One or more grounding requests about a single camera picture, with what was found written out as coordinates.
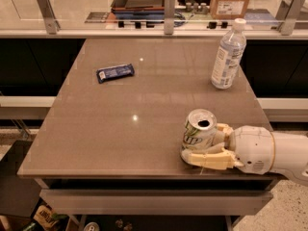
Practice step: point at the snack bag under table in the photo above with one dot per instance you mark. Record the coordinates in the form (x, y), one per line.
(49, 220)

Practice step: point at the blue snack bar wrapper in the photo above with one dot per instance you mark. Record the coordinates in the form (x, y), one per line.
(114, 72)

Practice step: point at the right metal glass bracket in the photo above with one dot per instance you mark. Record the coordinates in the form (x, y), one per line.
(288, 25)

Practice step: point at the grey table drawer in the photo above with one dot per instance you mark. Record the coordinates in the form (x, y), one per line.
(156, 202)

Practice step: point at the open dark box with papers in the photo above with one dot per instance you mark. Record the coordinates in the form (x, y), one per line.
(138, 9)

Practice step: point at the white green 7up can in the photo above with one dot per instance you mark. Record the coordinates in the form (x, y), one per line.
(200, 129)

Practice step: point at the middle metal glass bracket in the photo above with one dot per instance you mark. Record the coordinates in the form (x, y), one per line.
(169, 17)

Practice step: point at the metal glass bracket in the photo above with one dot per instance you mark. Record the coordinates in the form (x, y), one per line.
(288, 25)
(52, 26)
(169, 17)

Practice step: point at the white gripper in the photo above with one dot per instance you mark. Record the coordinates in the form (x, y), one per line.
(253, 148)

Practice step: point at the can under table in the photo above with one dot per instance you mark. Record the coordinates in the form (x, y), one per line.
(91, 226)

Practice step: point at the brown cardboard box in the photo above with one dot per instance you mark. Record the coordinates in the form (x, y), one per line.
(228, 9)

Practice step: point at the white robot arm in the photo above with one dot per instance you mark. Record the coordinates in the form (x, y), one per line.
(290, 156)

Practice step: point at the left metal glass bracket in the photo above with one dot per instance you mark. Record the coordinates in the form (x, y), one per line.
(52, 26)

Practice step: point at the clear plastic water bottle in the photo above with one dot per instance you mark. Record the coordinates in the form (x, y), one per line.
(229, 55)

